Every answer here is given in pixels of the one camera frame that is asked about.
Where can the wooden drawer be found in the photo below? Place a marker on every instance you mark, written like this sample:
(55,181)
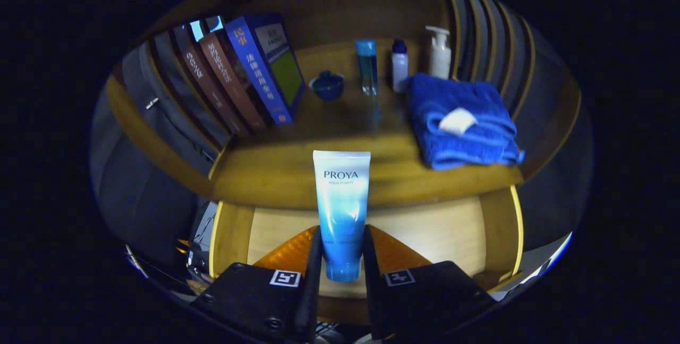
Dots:
(425,232)

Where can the blue book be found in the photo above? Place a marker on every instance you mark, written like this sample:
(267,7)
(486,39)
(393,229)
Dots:
(260,73)

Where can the teal glass bottle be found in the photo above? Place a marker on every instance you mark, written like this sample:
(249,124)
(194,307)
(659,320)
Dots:
(366,65)

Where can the metal clip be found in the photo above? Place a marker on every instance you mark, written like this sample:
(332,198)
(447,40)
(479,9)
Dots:
(152,103)

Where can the white pump bottle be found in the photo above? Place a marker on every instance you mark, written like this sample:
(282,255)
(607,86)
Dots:
(440,57)

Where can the blue white cosmetic tube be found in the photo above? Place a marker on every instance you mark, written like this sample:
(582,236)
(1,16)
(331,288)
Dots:
(341,200)

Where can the wooden cabinet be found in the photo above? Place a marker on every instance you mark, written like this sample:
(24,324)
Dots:
(345,9)

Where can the dark brown book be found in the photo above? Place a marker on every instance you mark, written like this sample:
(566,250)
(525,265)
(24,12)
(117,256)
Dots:
(212,89)

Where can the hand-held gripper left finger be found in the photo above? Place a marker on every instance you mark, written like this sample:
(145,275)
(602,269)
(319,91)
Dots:
(311,301)

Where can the reddish brown book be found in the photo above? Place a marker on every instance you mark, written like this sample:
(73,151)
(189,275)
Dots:
(231,81)

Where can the white bottle dark blue cap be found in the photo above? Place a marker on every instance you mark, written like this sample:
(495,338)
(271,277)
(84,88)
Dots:
(399,68)

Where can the wooden countertop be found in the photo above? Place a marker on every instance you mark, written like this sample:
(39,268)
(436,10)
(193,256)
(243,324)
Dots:
(287,174)

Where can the blue folded towel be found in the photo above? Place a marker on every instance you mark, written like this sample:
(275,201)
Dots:
(467,94)

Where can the dark blue lidded teacup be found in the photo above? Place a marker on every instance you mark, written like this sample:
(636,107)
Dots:
(327,86)

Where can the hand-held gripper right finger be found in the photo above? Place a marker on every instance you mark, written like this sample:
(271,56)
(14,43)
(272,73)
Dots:
(374,301)

